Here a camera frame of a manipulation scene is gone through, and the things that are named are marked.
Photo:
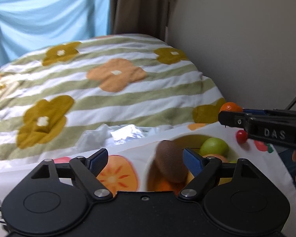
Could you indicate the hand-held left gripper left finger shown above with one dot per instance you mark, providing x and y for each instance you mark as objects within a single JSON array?
[{"x": 98, "y": 161}]

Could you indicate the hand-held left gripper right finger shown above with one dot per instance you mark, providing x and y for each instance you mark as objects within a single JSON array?
[{"x": 192, "y": 161}]

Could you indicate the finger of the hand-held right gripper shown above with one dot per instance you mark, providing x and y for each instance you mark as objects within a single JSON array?
[
  {"x": 233, "y": 119},
  {"x": 259, "y": 112}
]

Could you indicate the small mandarin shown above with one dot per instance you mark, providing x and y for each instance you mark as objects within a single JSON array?
[{"x": 230, "y": 107}]

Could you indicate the cream bowl with yellow print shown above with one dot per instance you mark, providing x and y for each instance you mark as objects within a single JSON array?
[{"x": 194, "y": 139}]

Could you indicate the brown kiwi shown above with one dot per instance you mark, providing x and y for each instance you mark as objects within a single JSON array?
[{"x": 169, "y": 161}]

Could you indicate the red cherry tomato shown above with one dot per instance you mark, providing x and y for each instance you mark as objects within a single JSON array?
[{"x": 241, "y": 137}]

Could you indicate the green round fruit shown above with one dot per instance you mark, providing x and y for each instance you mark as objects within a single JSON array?
[{"x": 213, "y": 147}]

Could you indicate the crumpled clear plastic bag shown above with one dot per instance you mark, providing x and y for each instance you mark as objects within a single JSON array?
[{"x": 123, "y": 133}]

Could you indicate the white persimmon printed cloth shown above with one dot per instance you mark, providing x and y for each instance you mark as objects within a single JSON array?
[{"x": 138, "y": 150}]

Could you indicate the striped floral blanket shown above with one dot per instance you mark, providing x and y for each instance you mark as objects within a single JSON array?
[{"x": 138, "y": 96}]

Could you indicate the brown curtain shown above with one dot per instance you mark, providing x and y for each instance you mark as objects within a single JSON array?
[{"x": 138, "y": 7}]

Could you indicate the light blue curtain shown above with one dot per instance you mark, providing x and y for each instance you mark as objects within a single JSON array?
[{"x": 51, "y": 17}]

